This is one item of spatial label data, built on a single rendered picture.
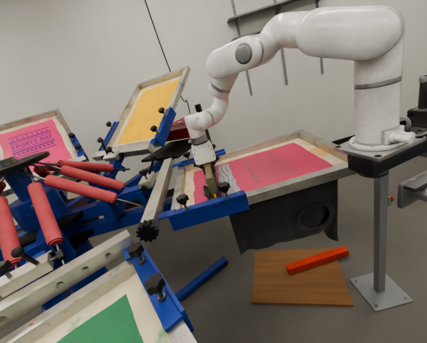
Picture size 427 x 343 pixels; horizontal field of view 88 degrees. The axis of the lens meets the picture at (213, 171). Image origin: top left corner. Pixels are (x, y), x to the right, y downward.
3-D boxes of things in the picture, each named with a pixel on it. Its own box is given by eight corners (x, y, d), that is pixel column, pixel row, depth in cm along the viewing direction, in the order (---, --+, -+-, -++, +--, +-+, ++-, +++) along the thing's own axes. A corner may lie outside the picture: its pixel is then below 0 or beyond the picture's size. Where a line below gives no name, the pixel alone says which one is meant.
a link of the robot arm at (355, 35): (262, 9, 68) (229, 8, 55) (413, 7, 50) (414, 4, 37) (257, 60, 76) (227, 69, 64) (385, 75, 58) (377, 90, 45)
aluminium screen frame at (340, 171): (301, 135, 136) (300, 128, 134) (373, 169, 82) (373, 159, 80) (180, 171, 138) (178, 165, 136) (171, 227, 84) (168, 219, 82)
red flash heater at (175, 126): (184, 126, 258) (182, 116, 253) (219, 119, 236) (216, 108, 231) (152, 145, 210) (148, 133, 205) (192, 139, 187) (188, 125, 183)
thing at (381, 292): (382, 270, 143) (385, 130, 107) (413, 301, 123) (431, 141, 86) (349, 280, 144) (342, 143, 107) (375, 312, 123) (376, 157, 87)
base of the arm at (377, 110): (433, 139, 53) (440, 72, 47) (394, 158, 51) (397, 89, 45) (371, 131, 67) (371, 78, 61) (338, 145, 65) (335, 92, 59)
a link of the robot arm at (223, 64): (285, 42, 66) (262, 47, 56) (251, 100, 81) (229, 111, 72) (244, 13, 69) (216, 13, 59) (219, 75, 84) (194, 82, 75)
